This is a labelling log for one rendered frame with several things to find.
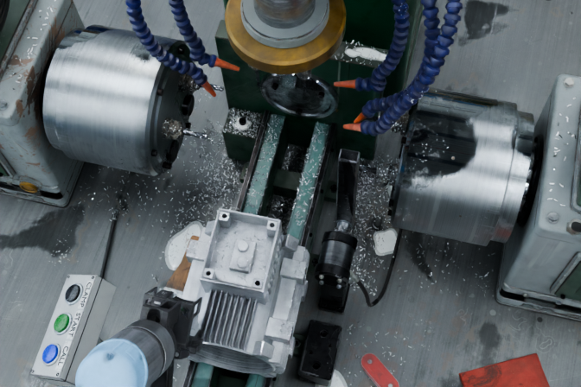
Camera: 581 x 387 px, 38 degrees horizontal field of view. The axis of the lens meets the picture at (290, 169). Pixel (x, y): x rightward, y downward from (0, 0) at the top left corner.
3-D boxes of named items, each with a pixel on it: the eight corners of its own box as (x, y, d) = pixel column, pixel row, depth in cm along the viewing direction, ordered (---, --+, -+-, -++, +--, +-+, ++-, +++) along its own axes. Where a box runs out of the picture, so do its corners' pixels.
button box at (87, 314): (88, 284, 142) (66, 272, 138) (118, 286, 138) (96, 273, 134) (51, 384, 135) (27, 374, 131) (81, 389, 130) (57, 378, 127)
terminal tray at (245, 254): (221, 225, 138) (216, 206, 132) (284, 237, 137) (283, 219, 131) (202, 294, 133) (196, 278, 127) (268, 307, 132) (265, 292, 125)
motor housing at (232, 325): (208, 253, 153) (194, 211, 136) (311, 273, 150) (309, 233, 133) (178, 360, 144) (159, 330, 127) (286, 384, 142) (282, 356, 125)
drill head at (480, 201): (367, 121, 164) (374, 47, 142) (581, 162, 159) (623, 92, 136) (340, 237, 154) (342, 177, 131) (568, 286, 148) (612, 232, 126)
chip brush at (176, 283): (186, 233, 167) (185, 232, 167) (209, 240, 167) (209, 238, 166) (148, 331, 159) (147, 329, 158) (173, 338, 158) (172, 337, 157)
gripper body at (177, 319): (206, 296, 120) (182, 316, 108) (194, 354, 121) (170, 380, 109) (155, 284, 121) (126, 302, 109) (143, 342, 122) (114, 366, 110)
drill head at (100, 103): (49, 59, 173) (9, -20, 151) (220, 92, 168) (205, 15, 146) (3, 165, 163) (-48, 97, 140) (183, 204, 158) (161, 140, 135)
